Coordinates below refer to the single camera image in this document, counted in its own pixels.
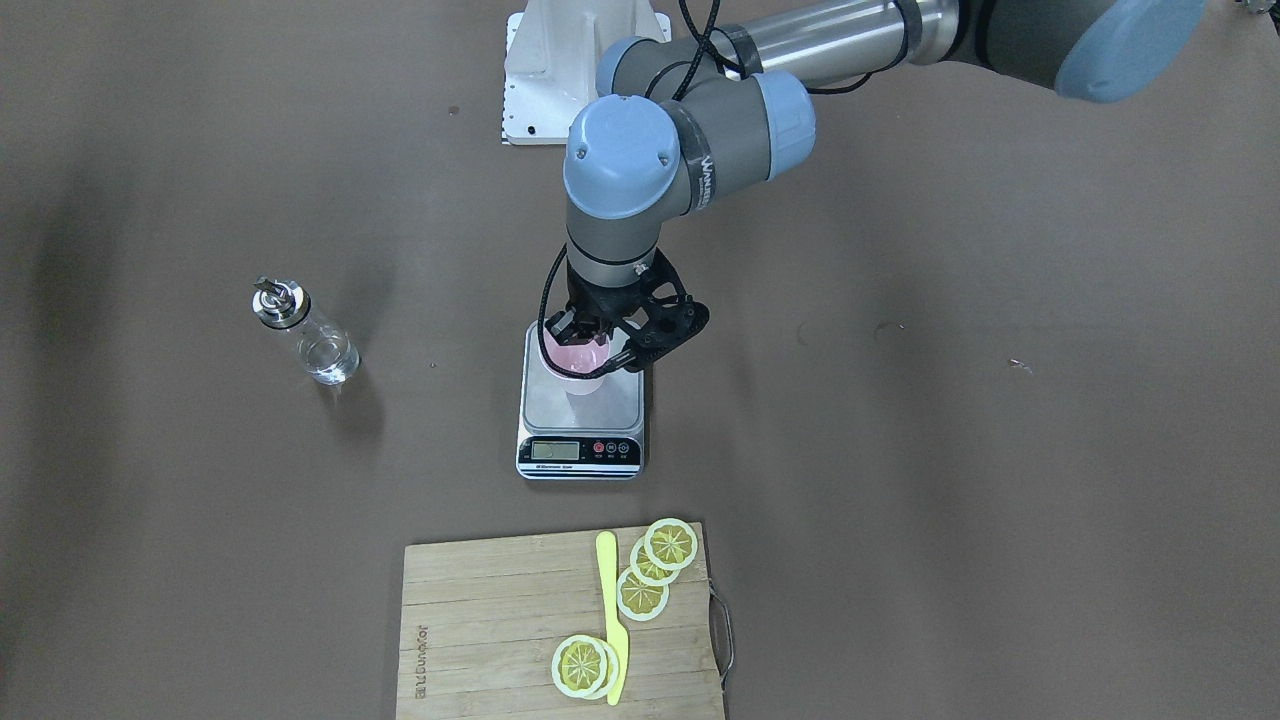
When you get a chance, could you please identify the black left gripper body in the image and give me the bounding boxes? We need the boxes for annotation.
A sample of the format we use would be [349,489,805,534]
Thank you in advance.
[566,270,641,334]

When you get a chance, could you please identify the pink plastic cup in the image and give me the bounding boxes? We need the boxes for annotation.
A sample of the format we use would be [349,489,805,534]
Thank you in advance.
[541,329,611,396]

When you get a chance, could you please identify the glass sauce bottle metal spout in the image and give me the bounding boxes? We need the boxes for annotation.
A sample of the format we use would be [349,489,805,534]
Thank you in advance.
[251,275,361,386]

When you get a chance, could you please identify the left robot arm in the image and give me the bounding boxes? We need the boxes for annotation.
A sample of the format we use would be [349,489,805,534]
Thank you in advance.
[540,1,1204,364]

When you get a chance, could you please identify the silver kitchen scale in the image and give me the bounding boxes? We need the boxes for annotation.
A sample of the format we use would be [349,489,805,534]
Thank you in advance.
[515,323,646,480]

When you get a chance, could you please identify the yellow plastic knife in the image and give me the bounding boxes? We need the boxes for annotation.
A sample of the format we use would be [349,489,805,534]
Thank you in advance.
[595,530,630,706]

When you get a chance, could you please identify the middle lemon slice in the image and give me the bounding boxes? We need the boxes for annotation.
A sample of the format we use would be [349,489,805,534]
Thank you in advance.
[628,538,680,587]

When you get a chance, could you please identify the bamboo cutting board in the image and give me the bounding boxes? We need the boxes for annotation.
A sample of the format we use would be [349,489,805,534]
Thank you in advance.
[396,530,733,719]

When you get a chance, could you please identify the lemon slice by knife blade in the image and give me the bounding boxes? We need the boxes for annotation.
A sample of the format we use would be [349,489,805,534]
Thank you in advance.
[550,634,621,700]

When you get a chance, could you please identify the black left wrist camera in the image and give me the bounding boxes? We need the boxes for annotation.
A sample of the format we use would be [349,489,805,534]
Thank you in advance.
[600,250,710,373]

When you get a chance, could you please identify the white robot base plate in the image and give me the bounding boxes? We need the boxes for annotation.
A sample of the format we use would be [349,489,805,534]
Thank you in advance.
[500,1,672,146]

